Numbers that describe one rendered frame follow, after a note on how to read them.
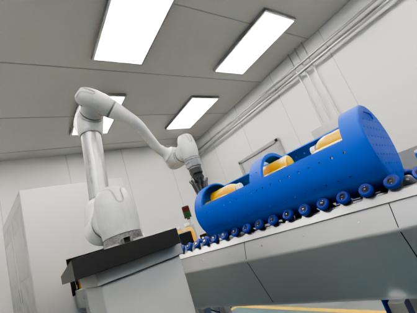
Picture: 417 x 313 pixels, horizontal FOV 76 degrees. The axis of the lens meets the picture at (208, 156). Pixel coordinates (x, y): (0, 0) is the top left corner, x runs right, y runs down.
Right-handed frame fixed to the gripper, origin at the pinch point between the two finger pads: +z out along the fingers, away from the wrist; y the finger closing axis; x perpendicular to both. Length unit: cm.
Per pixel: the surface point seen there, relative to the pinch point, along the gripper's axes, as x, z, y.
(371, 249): 76, 37, 11
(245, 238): 27.4, 23.8, 9.6
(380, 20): 84, -169, -331
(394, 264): 79, 42, 9
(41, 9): -98, -224, 30
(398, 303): 75, 54, 7
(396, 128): 38, -28, -336
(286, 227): 50, 24, 10
